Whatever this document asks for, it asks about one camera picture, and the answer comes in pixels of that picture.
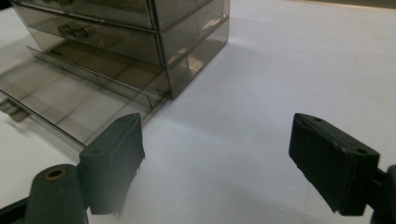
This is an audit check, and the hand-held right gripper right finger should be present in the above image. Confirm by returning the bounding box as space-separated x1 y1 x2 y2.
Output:
288 112 381 217

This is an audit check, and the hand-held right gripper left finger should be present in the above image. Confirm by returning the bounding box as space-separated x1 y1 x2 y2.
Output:
78 112 146 217

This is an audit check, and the smoky transparent drawer cabinet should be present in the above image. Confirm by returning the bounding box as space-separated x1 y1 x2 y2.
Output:
8 0 232 101

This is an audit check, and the smoky transparent closed drawer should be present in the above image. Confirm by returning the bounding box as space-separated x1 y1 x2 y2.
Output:
13 3 163 67

